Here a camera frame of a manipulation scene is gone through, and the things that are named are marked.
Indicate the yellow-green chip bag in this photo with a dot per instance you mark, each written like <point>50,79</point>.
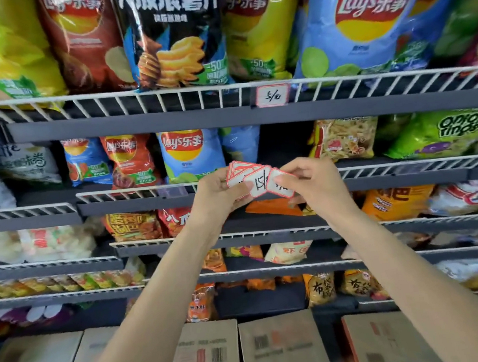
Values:
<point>261,27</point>

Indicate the green white-print snack bag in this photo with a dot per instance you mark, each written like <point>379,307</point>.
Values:
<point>388,127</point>
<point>451,135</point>

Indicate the clear plastic label holder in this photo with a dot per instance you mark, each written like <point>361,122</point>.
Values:
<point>173,191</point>

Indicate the small red chip bag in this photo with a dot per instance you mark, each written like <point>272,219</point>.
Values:
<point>84,42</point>

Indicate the white fluffy snack bag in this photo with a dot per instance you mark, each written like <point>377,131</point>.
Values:
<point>413,240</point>

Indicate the light blue chip bag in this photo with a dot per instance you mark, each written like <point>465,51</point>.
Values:
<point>443,17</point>
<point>366,16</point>

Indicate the small orange clear snack bag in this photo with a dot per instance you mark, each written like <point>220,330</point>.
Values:
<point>214,261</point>

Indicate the red yellow printed snack bag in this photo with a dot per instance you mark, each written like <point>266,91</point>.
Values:
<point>132,226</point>

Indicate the person's left forearm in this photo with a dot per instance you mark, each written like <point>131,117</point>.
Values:
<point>152,324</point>

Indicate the yellow nut snack bag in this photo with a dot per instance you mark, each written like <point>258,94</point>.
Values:
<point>309,209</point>

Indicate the person's right hand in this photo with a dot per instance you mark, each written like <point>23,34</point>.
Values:
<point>325,191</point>

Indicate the yellow red-logo chip bag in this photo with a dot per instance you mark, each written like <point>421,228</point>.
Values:
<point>4,50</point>

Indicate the person's right forearm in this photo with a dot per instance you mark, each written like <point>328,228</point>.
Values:
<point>438,294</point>

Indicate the orange yellow snack bag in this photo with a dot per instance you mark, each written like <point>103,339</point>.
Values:
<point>343,138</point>

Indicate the dark red chip bag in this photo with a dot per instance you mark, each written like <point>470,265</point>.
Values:
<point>130,160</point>

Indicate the person's left hand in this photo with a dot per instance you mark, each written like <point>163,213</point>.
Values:
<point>212,207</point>

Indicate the blue lime chip bag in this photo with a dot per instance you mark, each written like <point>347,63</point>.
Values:
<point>189,154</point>
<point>241,144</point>

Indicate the white red-print snack bag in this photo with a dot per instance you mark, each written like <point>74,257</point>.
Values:
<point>289,252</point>

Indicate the white plain snack bag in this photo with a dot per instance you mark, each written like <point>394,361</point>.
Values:
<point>461,269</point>

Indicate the single red-bordered white label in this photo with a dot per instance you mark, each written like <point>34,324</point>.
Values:
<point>272,95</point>

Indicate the red white-print snack bag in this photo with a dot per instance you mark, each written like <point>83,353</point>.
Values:
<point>175,220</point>

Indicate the stack of red-bordered price tags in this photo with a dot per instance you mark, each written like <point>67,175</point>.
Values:
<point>258,183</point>

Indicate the black blue chip bag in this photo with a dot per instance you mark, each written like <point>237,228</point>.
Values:
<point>172,36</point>

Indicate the blue tomato chip bag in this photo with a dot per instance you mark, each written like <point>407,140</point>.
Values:
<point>86,163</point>

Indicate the small colourful snack bag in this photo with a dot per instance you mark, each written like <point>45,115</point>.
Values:
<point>244,254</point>

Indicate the brown gold snack bag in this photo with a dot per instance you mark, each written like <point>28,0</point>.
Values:
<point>320,289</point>
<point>360,283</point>

